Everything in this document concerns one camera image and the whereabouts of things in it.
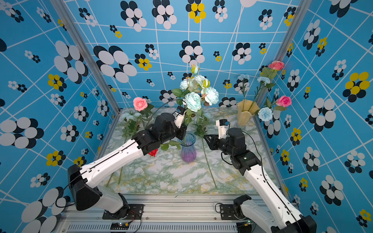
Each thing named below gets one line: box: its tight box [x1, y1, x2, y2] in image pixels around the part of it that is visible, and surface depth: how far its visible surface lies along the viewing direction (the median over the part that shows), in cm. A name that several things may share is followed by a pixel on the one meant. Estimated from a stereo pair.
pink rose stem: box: [133, 97, 154, 118], surface depth 69 cm
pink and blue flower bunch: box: [237, 60, 292, 122], surface depth 87 cm
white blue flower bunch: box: [171, 64, 220, 113], surface depth 55 cm
